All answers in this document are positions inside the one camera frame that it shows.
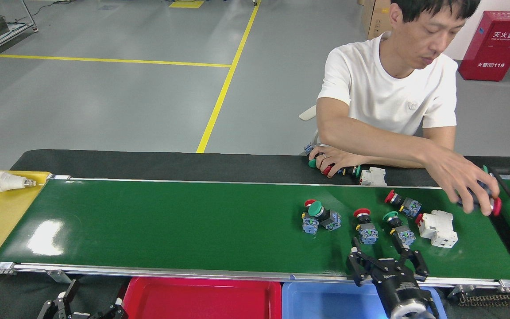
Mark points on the metal frame rack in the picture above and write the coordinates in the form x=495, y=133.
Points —
x=20, y=26

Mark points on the person's left hand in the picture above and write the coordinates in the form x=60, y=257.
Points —
x=334, y=157

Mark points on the blue plastic bin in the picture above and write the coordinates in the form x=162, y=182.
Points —
x=326, y=303

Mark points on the yellow button switch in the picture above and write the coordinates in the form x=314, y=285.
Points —
x=345, y=171

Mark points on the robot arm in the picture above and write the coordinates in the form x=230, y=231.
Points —
x=410, y=311

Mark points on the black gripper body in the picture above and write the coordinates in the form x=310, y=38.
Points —
x=396, y=283

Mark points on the red plastic bin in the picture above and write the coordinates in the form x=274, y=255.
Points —
x=202, y=301

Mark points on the long green conveyor belt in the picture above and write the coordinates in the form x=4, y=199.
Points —
x=171, y=221

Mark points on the red fire extinguisher box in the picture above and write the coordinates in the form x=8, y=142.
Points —
x=496, y=46

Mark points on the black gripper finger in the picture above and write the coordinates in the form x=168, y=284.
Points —
x=419, y=263
x=56, y=310
x=113, y=312
x=361, y=268

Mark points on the person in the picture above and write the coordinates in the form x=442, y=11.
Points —
x=383, y=88

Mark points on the white light bulb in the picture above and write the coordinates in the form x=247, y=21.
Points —
x=1, y=181

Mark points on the brown cardboard box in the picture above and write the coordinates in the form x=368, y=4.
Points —
x=375, y=20

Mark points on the person's right hand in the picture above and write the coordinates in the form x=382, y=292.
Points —
x=458, y=177

